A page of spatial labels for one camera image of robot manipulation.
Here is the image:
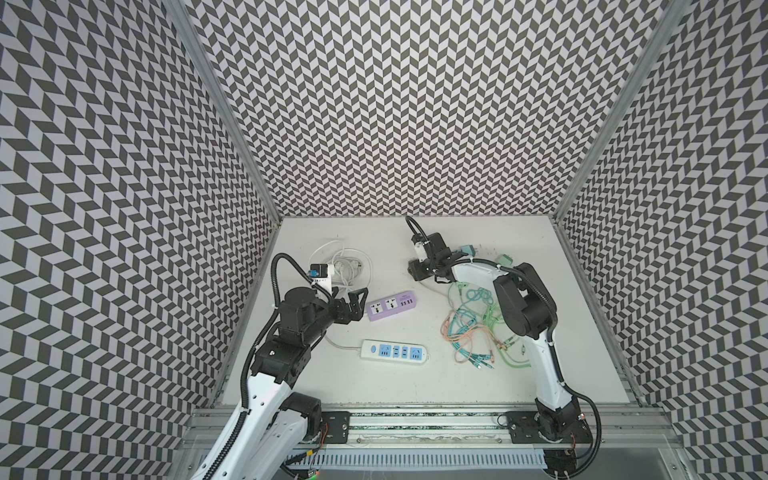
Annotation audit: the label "purple power strip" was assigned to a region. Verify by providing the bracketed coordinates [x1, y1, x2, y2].
[365, 290, 416, 322]

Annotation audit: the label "pink multi-head cable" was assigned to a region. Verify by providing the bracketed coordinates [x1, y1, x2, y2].
[419, 278, 511, 365]

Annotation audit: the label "green multi-head cable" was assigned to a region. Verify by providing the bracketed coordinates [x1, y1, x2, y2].
[452, 281, 535, 368]

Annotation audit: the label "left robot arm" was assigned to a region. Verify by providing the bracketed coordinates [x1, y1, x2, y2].
[192, 253, 369, 479]

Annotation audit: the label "white blue power strip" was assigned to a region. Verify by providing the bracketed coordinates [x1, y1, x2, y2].
[359, 339, 428, 365]

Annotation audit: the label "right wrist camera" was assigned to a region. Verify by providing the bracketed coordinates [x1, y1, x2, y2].
[414, 240, 430, 262]

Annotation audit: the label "white coiled power cords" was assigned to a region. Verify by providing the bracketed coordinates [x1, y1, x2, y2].
[308, 239, 373, 301]

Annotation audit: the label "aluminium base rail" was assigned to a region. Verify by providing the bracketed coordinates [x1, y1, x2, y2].
[179, 404, 679, 451]

